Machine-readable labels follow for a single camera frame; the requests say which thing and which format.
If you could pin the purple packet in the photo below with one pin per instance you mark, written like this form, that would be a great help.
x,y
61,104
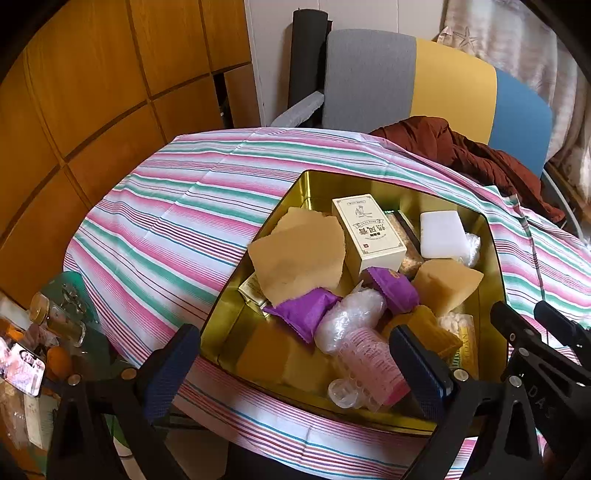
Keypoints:
x,y
304,316
397,290

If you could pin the tan biscuit packet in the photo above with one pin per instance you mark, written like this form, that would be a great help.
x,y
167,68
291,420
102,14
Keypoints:
x,y
408,258

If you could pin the pink ridged plastic tube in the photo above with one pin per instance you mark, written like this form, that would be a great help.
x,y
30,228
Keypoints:
x,y
374,364

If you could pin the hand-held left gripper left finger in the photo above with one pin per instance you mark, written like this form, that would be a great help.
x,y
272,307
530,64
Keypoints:
x,y
171,369

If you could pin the pack of white cotton swabs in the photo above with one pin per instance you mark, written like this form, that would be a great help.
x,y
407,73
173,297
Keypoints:
x,y
457,327

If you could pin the clear bubble wrap bundle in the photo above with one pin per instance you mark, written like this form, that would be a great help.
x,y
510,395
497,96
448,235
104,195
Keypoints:
x,y
351,318

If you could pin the black rolled mat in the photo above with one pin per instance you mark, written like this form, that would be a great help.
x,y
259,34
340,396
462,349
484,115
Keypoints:
x,y
307,55

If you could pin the green white small box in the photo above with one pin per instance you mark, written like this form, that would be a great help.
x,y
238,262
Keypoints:
x,y
251,290

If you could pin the wooden wardrobe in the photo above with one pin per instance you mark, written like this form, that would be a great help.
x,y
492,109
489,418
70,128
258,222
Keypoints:
x,y
92,92

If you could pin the orange fruit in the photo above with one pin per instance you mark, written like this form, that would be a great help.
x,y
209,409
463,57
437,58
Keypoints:
x,y
59,362

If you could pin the smartphone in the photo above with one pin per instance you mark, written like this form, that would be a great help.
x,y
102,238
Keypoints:
x,y
25,369

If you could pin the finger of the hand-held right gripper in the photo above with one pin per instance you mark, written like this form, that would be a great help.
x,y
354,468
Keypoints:
x,y
563,330
558,392

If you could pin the rust brown garment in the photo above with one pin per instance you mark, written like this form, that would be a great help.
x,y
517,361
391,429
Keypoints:
x,y
485,161

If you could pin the yellow sponge slab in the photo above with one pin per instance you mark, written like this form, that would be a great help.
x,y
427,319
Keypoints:
x,y
277,355

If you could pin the small amber glass bottle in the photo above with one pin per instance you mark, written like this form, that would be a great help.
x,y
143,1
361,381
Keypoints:
x,y
39,307

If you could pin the gold tin box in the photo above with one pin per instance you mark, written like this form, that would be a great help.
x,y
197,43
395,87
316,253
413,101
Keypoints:
x,y
221,332

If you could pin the eyeglasses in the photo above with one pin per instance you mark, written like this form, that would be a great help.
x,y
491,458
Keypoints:
x,y
69,290

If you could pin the wooden side shelf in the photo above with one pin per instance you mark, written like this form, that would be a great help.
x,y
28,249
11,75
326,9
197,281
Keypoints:
x,y
572,194

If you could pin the clear glass jar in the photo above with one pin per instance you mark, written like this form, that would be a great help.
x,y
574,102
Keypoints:
x,y
67,327

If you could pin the pale patterned curtain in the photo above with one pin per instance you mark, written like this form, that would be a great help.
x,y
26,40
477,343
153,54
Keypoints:
x,y
517,37

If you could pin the grey yellow blue chair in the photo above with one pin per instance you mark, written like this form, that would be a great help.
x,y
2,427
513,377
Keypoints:
x,y
369,78

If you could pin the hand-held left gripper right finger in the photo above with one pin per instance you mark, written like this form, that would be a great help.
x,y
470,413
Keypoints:
x,y
429,374

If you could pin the cream carton box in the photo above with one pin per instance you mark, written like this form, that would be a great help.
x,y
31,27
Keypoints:
x,y
369,235

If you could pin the clear plastic bag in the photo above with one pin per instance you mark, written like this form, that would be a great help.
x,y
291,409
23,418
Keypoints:
x,y
472,249

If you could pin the tan wedge sponge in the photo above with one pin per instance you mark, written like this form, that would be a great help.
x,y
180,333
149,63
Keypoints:
x,y
448,284

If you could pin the white foam block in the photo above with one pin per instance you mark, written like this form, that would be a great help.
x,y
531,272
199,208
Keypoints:
x,y
443,233

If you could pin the pink green striped tablecloth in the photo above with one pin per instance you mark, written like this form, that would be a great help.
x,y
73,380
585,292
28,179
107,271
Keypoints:
x,y
184,207

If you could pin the paper leaflet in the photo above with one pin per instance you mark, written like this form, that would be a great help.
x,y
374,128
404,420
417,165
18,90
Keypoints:
x,y
41,422

